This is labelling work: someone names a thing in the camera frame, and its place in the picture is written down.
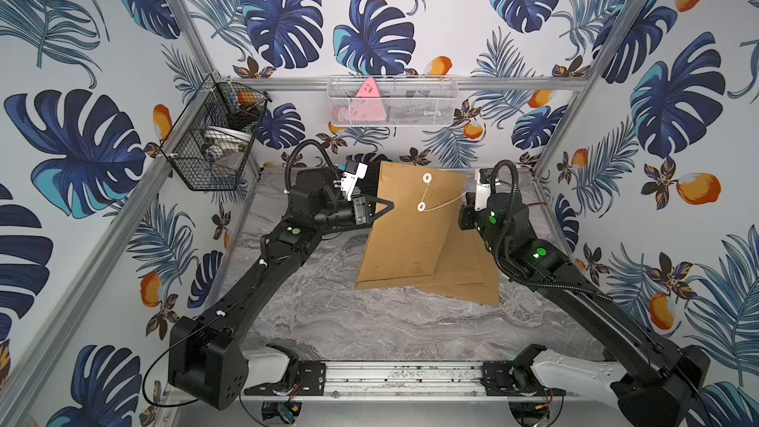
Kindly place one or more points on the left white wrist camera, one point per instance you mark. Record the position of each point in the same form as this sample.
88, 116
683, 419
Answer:
350, 174

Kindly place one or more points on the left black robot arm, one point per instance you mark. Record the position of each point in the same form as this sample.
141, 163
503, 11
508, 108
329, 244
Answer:
205, 359

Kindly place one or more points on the black plastic tool case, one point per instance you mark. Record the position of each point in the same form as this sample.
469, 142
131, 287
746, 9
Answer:
365, 158

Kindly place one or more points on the pink triangular power strip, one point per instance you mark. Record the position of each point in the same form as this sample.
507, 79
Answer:
368, 105

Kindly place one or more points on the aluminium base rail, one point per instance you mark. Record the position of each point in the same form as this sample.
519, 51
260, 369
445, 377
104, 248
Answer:
403, 379

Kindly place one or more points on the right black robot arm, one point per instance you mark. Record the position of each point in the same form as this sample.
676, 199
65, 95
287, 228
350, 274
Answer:
650, 380

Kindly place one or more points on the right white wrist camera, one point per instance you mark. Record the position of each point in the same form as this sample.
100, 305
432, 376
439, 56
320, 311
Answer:
482, 188

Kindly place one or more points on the black wire basket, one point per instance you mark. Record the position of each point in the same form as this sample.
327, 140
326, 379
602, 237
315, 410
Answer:
210, 146

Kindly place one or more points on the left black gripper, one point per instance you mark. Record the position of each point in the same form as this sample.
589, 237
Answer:
362, 211

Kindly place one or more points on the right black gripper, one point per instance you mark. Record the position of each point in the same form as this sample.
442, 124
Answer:
467, 213

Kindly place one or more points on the brown kraft file bag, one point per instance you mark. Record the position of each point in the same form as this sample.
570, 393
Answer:
459, 260
486, 292
404, 245

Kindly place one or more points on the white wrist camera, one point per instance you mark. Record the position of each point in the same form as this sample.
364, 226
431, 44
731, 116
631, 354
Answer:
482, 188
350, 174

